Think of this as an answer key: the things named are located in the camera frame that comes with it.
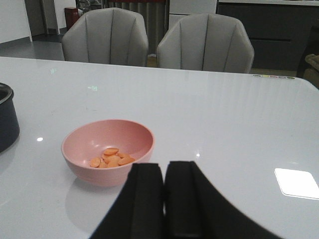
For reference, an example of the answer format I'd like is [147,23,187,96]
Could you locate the dark blue saucepan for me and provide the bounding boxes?
[0,83,20,152]

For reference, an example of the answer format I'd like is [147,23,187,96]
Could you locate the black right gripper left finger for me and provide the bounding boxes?
[90,163,163,239]

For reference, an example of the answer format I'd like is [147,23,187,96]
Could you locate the olive cushion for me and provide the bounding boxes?
[303,54,319,89]

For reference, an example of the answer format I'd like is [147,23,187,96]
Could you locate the grey upholstered chair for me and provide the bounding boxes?
[157,13,254,73]
[62,7,149,67]

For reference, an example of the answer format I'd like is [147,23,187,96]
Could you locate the pink plastic bowl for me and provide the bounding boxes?
[61,119,155,187]

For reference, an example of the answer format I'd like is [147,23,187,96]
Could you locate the grey curtain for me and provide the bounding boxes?
[106,0,169,55]

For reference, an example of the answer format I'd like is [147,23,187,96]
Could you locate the right grey upholstered chair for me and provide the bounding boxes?
[157,13,254,73]

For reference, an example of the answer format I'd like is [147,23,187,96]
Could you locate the dark grey counter cabinet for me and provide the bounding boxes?
[218,0,319,71]

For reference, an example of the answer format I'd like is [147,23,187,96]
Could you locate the left grey upholstered chair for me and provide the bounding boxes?
[62,7,149,67]

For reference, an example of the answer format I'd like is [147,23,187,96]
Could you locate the red trash bin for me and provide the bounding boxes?
[64,7,79,30]

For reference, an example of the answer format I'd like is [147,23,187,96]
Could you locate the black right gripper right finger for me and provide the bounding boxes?
[164,161,277,239]

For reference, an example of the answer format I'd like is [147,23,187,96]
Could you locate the orange ham slices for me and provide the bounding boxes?
[89,147,135,168]

